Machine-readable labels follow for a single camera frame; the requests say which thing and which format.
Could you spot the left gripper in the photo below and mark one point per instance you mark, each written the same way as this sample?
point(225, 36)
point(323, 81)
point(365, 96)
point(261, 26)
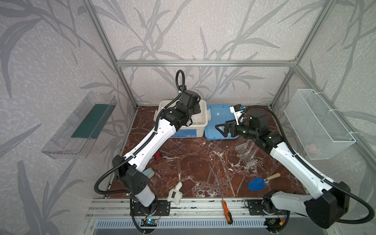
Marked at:
point(193, 107)

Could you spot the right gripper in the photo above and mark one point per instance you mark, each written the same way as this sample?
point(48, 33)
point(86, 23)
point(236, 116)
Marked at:
point(232, 128)

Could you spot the white plastic storage bin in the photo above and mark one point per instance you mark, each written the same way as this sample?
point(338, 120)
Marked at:
point(200, 121)

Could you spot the clear acrylic test tube rack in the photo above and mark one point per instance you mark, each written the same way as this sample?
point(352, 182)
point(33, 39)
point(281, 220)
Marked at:
point(246, 152)

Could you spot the blue plastic bin lid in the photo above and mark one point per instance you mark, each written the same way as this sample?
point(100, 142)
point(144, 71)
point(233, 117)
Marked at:
point(219, 114)

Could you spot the clear plastic pipette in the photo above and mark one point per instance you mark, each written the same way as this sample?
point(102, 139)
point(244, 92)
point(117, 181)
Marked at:
point(217, 182)

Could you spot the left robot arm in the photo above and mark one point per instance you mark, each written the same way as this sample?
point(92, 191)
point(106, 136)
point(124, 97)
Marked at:
point(129, 168)

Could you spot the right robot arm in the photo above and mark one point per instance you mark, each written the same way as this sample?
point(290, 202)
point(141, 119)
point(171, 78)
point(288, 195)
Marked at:
point(327, 201)

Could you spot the pink object in basket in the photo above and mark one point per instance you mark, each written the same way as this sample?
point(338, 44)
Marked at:
point(312, 149)

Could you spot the light blue stapler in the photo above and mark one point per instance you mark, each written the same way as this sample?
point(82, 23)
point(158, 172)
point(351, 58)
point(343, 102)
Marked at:
point(149, 173)

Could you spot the left circuit board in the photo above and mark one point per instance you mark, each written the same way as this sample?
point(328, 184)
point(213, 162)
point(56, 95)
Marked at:
point(149, 222)

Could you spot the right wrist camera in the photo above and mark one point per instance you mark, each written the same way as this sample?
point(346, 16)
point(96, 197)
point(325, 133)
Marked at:
point(239, 113)

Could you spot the blue garden trowel wooden handle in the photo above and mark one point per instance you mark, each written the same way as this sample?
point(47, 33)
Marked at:
point(258, 184)

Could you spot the white wire mesh basket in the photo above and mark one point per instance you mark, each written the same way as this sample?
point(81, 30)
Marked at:
point(314, 122)

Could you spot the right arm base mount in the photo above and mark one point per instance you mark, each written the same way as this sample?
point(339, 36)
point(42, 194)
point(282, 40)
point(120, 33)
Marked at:
point(263, 207)

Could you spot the orange handled screwdriver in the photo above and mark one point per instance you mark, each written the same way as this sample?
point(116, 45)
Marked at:
point(227, 213)

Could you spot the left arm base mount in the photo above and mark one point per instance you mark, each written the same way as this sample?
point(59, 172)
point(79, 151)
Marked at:
point(156, 208)

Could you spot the clear wall shelf green mat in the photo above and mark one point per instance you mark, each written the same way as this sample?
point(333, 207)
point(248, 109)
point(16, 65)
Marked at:
point(79, 133)

